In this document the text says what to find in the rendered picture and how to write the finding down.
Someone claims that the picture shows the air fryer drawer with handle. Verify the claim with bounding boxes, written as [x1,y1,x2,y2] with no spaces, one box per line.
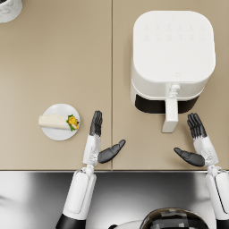
[134,83,200,134]

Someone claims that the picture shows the round white plate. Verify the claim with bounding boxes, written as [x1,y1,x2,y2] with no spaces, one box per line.
[40,103,81,141]

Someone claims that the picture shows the chicken roll wrap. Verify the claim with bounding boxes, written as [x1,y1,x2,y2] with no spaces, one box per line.
[38,114,81,132]

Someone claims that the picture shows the dark round robot body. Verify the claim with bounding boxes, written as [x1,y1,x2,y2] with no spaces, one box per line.
[108,208,211,229]

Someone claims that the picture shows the white marbled pot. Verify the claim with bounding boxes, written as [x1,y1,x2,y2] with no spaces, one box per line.
[0,0,23,24]

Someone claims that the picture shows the white air fryer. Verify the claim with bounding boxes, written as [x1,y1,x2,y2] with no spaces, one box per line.
[130,10,216,115]

